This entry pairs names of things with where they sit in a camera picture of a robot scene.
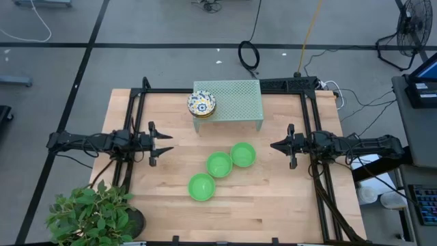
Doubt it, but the yellow hanging cable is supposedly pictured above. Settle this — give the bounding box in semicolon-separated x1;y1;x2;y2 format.
295;0;324;77

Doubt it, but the black cable tangle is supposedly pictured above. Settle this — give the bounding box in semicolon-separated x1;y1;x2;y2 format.
190;0;223;14

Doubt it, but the green potted plant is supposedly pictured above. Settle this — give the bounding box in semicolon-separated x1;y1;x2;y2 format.
45;180;147;246

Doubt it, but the black monitor with blue screen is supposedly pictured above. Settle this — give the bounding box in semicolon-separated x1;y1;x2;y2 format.
408;53;437;83

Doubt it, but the white sheet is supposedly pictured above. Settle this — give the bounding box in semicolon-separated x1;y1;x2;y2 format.
348;152;393;192

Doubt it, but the grey keyboard desk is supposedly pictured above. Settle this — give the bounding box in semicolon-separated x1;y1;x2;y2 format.
398;163;437;246

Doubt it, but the black floor object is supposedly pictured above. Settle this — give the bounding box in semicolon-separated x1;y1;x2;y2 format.
0;105;14;124

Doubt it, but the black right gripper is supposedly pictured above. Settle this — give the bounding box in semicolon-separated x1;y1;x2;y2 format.
270;123;313;171

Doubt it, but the grey metal foot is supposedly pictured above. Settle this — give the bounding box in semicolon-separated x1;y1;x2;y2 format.
0;75;33;87

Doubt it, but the black coiled hanging cable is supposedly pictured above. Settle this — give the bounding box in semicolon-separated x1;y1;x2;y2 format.
238;0;263;79

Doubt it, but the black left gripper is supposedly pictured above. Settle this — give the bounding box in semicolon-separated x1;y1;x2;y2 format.
135;121;175;168

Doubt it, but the black aluminium table frame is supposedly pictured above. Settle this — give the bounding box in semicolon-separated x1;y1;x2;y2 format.
111;76;369;246

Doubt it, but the white floor cable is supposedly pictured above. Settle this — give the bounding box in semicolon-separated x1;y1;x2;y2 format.
0;0;53;44

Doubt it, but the white cable loop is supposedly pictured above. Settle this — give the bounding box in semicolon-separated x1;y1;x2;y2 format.
319;80;345;111

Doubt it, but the grey metal base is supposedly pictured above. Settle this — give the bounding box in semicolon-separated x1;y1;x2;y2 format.
12;0;73;8

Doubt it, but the white round container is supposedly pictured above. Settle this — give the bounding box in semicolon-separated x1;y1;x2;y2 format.
356;186;379;206
380;191;408;210

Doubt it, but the black desk bar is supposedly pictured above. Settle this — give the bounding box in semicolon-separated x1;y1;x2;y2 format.
351;146;414;182

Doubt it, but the black keyboard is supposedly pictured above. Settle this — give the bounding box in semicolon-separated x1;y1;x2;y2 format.
408;184;437;226

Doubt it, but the black floor fan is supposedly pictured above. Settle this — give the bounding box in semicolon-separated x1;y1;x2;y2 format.
375;0;434;72

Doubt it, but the green plastic bowl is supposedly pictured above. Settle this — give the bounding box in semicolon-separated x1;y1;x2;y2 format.
229;141;257;168
187;172;216;202
206;151;234;178

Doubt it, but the pale green perforated metal shelf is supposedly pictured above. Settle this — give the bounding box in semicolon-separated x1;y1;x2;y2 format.
193;79;265;133

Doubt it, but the black device with white labels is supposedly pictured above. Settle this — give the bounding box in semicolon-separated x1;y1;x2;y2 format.
404;80;437;109

